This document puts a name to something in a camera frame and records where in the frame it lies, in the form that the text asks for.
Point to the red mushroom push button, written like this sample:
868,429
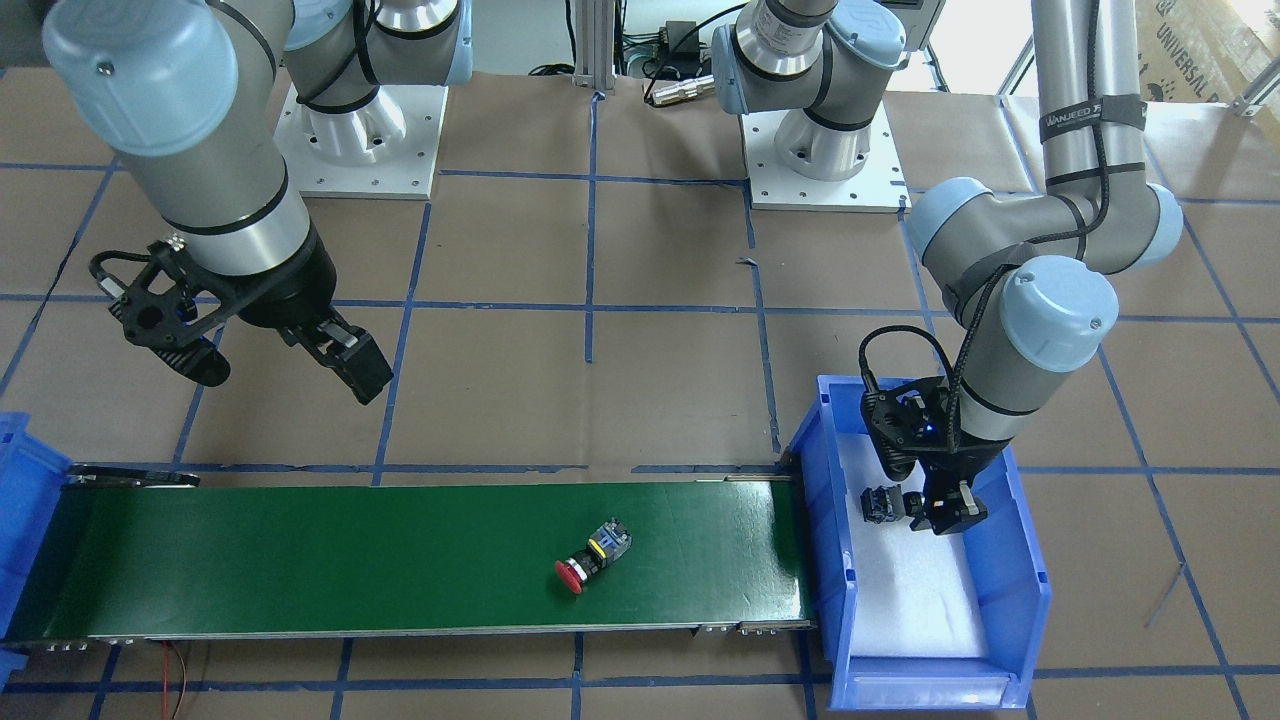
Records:
604,547

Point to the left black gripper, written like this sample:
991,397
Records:
962,460

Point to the silver metal connector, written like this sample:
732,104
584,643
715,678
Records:
681,91

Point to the blue bin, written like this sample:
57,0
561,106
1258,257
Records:
1013,589
33,475

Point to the cardboard box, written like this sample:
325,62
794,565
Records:
1207,51

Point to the yellow mushroom push button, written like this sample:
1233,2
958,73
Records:
889,503

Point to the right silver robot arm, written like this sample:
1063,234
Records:
229,114

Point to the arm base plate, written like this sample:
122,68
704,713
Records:
794,164
386,150

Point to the black power adapter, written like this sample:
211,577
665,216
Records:
679,40

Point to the aluminium profile post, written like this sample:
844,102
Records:
594,37

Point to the white foam pad bin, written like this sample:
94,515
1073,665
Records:
916,595

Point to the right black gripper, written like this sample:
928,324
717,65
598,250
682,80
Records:
290,288

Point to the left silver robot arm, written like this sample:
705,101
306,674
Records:
1028,279

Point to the green conveyor belt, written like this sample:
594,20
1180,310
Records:
347,561

